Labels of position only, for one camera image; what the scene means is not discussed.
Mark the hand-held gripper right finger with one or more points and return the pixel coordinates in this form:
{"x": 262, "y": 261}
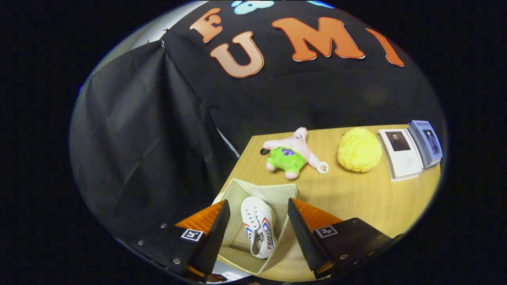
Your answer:
{"x": 307, "y": 239}

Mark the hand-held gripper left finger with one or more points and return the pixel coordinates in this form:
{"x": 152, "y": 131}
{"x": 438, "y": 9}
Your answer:
{"x": 212, "y": 241}

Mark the white shoe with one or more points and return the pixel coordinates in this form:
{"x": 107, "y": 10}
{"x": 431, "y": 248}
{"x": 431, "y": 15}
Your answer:
{"x": 257, "y": 221}

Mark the beige fabric storage box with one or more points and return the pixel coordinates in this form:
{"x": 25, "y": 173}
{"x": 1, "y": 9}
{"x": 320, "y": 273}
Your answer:
{"x": 261, "y": 188}

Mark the pink star plush toy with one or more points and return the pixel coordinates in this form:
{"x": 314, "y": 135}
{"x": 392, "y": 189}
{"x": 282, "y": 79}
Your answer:
{"x": 291, "y": 154}

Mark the yellow plush bread toy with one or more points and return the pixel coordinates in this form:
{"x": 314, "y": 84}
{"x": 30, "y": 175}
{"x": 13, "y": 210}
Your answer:
{"x": 359, "y": 150}

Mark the white portrait cover book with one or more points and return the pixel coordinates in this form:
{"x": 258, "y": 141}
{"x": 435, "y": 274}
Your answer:
{"x": 404, "y": 160}

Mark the blue cover book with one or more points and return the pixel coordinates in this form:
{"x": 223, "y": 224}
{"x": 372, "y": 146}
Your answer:
{"x": 429, "y": 142}

